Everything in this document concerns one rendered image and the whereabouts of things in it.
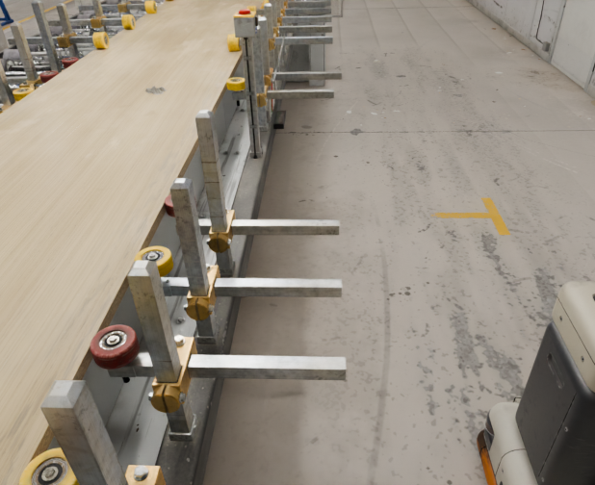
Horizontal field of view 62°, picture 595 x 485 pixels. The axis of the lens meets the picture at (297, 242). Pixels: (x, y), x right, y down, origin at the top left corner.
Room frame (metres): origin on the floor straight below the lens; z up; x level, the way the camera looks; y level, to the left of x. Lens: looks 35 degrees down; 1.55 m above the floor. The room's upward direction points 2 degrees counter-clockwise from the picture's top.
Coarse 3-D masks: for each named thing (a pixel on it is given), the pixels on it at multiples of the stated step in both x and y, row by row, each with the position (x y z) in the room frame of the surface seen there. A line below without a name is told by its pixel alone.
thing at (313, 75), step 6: (276, 72) 2.38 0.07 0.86; (282, 72) 2.38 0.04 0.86; (288, 72) 2.37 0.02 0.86; (294, 72) 2.37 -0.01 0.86; (300, 72) 2.37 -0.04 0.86; (306, 72) 2.36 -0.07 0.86; (312, 72) 2.36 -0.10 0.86; (318, 72) 2.36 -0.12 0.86; (324, 72) 2.35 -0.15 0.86; (330, 72) 2.35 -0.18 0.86; (336, 72) 2.35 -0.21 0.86; (276, 78) 2.36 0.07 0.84; (282, 78) 2.36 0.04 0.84; (288, 78) 2.35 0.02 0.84; (294, 78) 2.35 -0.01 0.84; (300, 78) 2.35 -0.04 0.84; (306, 78) 2.35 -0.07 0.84; (312, 78) 2.35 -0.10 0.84; (318, 78) 2.35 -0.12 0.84; (324, 78) 2.34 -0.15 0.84; (330, 78) 2.34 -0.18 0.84; (336, 78) 2.34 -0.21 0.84
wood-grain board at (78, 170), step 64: (192, 0) 4.18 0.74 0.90; (256, 0) 4.08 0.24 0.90; (128, 64) 2.45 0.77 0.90; (192, 64) 2.41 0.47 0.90; (0, 128) 1.69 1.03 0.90; (64, 128) 1.67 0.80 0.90; (128, 128) 1.65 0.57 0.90; (192, 128) 1.63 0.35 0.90; (0, 192) 1.21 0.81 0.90; (64, 192) 1.20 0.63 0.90; (128, 192) 1.19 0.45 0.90; (0, 256) 0.91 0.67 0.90; (64, 256) 0.90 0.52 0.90; (128, 256) 0.90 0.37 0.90; (0, 320) 0.70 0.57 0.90; (64, 320) 0.70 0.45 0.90; (0, 384) 0.55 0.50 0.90; (0, 448) 0.43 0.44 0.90
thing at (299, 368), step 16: (128, 368) 0.62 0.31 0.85; (144, 368) 0.62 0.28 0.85; (192, 368) 0.61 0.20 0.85; (208, 368) 0.61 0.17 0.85; (224, 368) 0.61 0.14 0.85; (240, 368) 0.61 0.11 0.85; (256, 368) 0.61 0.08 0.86; (272, 368) 0.60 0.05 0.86; (288, 368) 0.60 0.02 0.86; (304, 368) 0.60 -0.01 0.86; (320, 368) 0.60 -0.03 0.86; (336, 368) 0.60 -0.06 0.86
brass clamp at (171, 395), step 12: (180, 348) 0.65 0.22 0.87; (192, 348) 0.65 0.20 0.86; (180, 360) 0.62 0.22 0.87; (180, 372) 0.59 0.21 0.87; (156, 384) 0.57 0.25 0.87; (168, 384) 0.57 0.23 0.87; (180, 384) 0.57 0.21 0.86; (156, 396) 0.55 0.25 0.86; (168, 396) 0.54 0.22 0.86; (180, 396) 0.55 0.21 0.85; (156, 408) 0.55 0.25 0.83; (168, 408) 0.54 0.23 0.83
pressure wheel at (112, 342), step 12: (120, 324) 0.67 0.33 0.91; (96, 336) 0.65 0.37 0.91; (108, 336) 0.65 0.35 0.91; (120, 336) 0.65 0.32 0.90; (132, 336) 0.64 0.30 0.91; (96, 348) 0.62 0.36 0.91; (108, 348) 0.62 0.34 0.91; (120, 348) 0.61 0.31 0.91; (132, 348) 0.62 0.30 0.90; (96, 360) 0.60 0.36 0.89; (108, 360) 0.60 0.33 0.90; (120, 360) 0.60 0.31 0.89; (132, 360) 0.61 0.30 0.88
